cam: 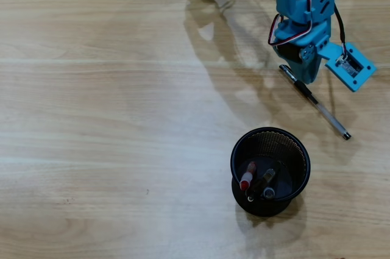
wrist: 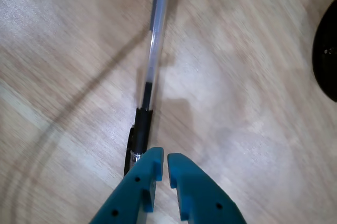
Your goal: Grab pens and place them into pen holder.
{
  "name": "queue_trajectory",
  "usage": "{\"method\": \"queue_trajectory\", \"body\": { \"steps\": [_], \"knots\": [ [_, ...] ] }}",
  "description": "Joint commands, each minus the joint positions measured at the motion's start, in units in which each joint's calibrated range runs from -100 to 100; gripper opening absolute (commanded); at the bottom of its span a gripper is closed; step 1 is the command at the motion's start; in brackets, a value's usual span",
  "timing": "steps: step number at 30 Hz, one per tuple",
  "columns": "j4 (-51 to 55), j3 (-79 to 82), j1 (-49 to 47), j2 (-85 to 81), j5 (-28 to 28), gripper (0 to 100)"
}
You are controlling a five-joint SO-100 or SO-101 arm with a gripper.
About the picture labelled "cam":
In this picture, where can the all black pen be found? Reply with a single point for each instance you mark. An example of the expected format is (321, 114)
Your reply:
(259, 184)

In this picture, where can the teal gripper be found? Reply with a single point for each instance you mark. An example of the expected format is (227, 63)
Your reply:
(307, 64)

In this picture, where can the clear stick pen black cap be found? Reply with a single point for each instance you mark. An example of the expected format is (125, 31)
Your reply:
(329, 119)

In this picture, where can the black mesh pen holder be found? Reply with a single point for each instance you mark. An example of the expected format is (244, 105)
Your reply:
(262, 208)

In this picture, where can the red pen with white grip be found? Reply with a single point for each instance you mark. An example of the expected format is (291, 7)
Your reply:
(246, 179)

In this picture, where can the clear pen with grey grip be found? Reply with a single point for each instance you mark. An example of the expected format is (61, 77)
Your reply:
(269, 192)

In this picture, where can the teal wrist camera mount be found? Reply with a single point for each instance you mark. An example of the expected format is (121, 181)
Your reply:
(361, 80)

